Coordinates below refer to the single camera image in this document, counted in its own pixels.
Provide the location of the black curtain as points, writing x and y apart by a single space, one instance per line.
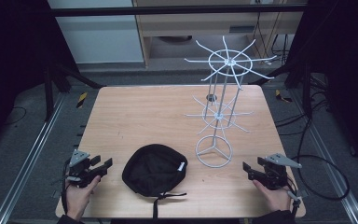
12 56
348 62

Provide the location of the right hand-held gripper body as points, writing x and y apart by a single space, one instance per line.
275 174

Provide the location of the yellow black striped marker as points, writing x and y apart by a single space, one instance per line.
81 100
280 95

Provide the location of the person's left hand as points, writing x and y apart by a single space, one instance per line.
79 196

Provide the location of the black round table grommet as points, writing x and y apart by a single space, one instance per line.
211 98

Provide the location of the metal floor rail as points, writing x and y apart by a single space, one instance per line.
332 174
28 161

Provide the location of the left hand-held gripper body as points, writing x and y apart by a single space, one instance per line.
80 170

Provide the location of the black metal stand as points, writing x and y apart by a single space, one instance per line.
48 93

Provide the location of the wooden desk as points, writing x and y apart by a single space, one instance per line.
174 26

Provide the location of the black cap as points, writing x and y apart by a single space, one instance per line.
154 170

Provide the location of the person's right hand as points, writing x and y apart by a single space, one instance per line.
275 196

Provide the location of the white cabinet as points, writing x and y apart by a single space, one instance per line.
99 37

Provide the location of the black horizontal frame bar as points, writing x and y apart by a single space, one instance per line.
155 11

